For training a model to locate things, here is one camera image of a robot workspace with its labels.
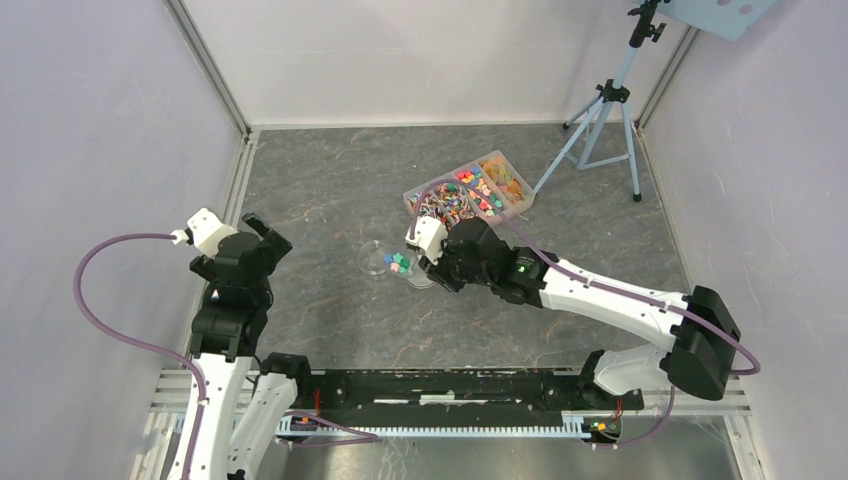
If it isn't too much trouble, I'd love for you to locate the clear plastic scoop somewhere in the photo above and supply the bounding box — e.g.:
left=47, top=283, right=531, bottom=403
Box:
left=377, top=242, right=423, bottom=280

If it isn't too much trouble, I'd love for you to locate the clear round jar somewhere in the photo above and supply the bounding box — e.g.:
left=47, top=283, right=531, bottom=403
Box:
left=357, top=240, right=387, bottom=277

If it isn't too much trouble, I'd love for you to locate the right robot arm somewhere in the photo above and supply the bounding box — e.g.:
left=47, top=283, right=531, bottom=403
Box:
left=406, top=217, right=741, bottom=408

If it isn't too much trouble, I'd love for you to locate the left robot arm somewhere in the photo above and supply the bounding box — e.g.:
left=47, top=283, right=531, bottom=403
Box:
left=168, top=208, right=314, bottom=479

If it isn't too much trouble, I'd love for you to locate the clear compartment candy tray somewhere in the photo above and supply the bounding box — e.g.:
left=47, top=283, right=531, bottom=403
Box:
left=403, top=150, right=535, bottom=229

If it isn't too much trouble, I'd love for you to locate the light blue perforated board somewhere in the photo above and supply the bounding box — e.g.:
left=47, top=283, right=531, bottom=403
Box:
left=629, top=0, right=777, bottom=41

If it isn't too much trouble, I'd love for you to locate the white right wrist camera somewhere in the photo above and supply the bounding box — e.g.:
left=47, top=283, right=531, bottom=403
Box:
left=405, top=216, right=448, bottom=265

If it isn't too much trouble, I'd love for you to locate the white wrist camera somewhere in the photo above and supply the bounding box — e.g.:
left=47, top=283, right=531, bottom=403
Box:
left=405, top=216, right=448, bottom=265
left=171, top=208, right=237, bottom=258

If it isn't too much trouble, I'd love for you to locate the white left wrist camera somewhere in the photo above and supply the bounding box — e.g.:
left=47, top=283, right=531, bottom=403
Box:
left=171, top=208, right=237, bottom=258

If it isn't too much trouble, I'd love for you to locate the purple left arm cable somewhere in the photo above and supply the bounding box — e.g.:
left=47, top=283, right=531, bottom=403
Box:
left=72, top=233, right=210, bottom=480

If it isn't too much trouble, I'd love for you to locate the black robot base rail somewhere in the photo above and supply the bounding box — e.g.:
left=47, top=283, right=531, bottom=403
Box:
left=293, top=368, right=645, bottom=428

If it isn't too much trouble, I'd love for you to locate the light blue camera tripod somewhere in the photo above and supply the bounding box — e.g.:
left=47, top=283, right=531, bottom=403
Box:
left=533, top=0, right=666, bottom=203

